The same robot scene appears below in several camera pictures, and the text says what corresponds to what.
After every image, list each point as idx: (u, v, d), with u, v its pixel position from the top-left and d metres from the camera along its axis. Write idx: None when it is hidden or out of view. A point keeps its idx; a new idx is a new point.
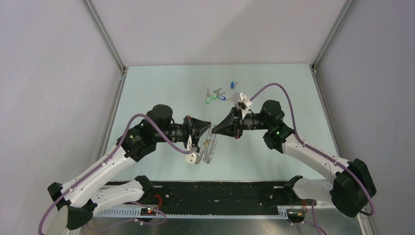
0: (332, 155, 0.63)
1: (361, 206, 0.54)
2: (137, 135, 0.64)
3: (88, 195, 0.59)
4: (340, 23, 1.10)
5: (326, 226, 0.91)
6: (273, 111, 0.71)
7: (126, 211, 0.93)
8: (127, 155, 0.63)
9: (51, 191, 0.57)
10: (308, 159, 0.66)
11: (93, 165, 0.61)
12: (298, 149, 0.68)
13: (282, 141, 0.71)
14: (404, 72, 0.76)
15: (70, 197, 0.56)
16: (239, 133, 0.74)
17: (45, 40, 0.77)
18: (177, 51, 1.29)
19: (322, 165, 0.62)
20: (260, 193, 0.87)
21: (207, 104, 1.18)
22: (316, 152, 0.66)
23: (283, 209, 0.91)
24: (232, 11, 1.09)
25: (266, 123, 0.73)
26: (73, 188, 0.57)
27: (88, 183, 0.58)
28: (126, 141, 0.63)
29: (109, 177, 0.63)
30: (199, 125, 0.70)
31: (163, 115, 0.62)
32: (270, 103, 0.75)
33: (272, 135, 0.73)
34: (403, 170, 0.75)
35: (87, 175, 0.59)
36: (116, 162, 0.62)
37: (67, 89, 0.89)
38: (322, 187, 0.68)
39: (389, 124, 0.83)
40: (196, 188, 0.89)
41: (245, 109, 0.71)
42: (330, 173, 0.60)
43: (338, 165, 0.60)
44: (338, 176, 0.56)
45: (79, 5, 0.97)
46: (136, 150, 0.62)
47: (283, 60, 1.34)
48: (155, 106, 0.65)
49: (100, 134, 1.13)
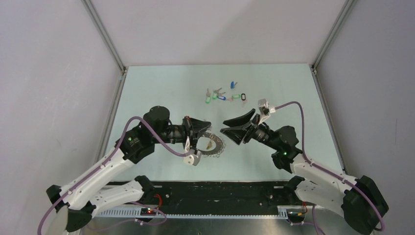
0: (339, 174, 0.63)
1: (374, 224, 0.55)
2: (135, 138, 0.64)
3: (86, 197, 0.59)
4: (341, 23, 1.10)
5: (326, 226, 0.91)
6: (288, 139, 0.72)
7: (126, 211, 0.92)
8: (126, 157, 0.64)
9: (49, 194, 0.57)
10: (316, 179, 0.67)
11: (91, 168, 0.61)
12: (306, 169, 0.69)
13: (290, 162, 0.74)
14: (404, 72, 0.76)
15: (69, 199, 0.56)
16: (246, 139, 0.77)
17: (45, 40, 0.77)
18: (177, 50, 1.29)
19: (331, 183, 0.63)
20: (260, 193, 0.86)
21: (207, 104, 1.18)
22: (325, 171, 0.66)
23: (283, 209, 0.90)
24: (232, 11, 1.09)
25: (278, 146, 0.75)
26: (72, 190, 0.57)
27: (86, 186, 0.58)
28: (125, 143, 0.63)
29: (107, 180, 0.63)
30: (198, 126, 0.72)
31: (160, 117, 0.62)
32: (287, 128, 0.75)
33: (283, 156, 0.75)
34: (403, 170, 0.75)
35: (85, 177, 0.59)
36: (114, 164, 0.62)
37: (67, 89, 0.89)
38: (331, 198, 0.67)
39: (389, 124, 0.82)
40: (196, 188, 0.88)
41: (266, 115, 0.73)
42: (339, 191, 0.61)
43: (346, 183, 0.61)
44: (347, 195, 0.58)
45: (79, 5, 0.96)
46: (134, 151, 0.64)
47: (283, 60, 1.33)
48: (152, 109, 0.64)
49: (100, 135, 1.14)
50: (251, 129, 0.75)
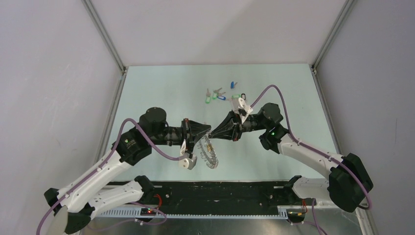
0: (326, 152, 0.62)
1: (358, 201, 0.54)
2: (132, 139, 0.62)
3: (84, 199, 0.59)
4: (341, 23, 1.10)
5: (326, 227, 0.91)
6: (272, 115, 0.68)
7: (126, 211, 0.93)
8: (123, 160, 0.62)
9: (47, 197, 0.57)
10: (304, 158, 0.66)
11: (88, 171, 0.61)
12: (294, 148, 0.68)
13: (277, 142, 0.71)
14: (404, 73, 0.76)
15: (66, 203, 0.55)
16: (238, 136, 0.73)
17: (45, 39, 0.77)
18: (177, 51, 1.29)
19: (317, 161, 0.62)
20: (260, 193, 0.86)
21: (207, 104, 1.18)
22: (312, 149, 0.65)
23: (283, 209, 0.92)
24: (232, 11, 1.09)
25: (264, 125, 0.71)
26: (70, 193, 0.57)
27: (83, 189, 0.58)
28: (122, 145, 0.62)
29: (105, 182, 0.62)
30: (196, 129, 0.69)
31: (156, 119, 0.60)
32: (269, 105, 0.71)
33: (269, 136, 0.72)
34: (403, 169, 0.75)
35: (82, 180, 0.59)
36: (111, 166, 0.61)
37: (67, 89, 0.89)
38: (320, 184, 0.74)
39: (389, 124, 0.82)
40: (196, 188, 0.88)
41: (245, 116, 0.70)
42: (326, 169, 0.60)
43: (333, 161, 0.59)
44: (332, 172, 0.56)
45: (79, 5, 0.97)
46: (131, 153, 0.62)
47: (283, 60, 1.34)
48: (148, 110, 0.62)
49: (100, 135, 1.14)
50: (235, 128, 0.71)
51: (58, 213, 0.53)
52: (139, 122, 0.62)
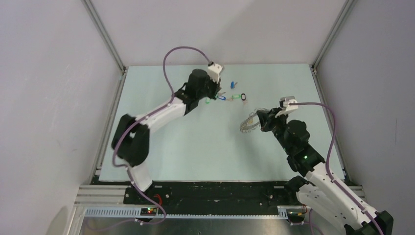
0: (360, 201, 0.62)
1: None
2: (185, 93, 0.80)
3: (155, 125, 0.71)
4: (341, 23, 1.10)
5: (324, 226, 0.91)
6: (297, 131, 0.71)
7: (126, 211, 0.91)
8: (184, 103, 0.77)
9: (126, 120, 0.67)
10: (333, 197, 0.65)
11: (159, 106, 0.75)
12: (326, 183, 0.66)
13: (309, 168, 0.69)
14: (405, 72, 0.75)
15: (147, 122, 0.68)
16: (265, 126, 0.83)
17: (45, 40, 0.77)
18: (177, 51, 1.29)
19: (349, 209, 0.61)
20: (260, 193, 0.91)
21: (207, 104, 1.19)
22: (345, 192, 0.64)
23: (283, 209, 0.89)
24: (232, 11, 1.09)
25: (289, 142, 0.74)
26: (148, 116, 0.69)
27: (158, 116, 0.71)
28: (179, 95, 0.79)
29: (168, 118, 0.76)
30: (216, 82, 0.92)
31: (202, 74, 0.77)
32: (296, 122, 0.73)
33: (298, 156, 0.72)
34: (404, 169, 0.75)
35: (156, 110, 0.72)
36: (177, 105, 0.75)
37: (67, 88, 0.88)
38: (334, 214, 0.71)
39: (390, 124, 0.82)
40: (196, 188, 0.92)
41: (283, 109, 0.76)
42: (356, 219, 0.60)
43: (365, 214, 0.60)
44: (364, 229, 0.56)
45: (79, 6, 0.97)
46: (189, 100, 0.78)
47: (283, 61, 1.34)
48: (193, 71, 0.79)
49: (101, 135, 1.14)
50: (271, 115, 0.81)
51: (143, 126, 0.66)
52: (190, 79, 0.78)
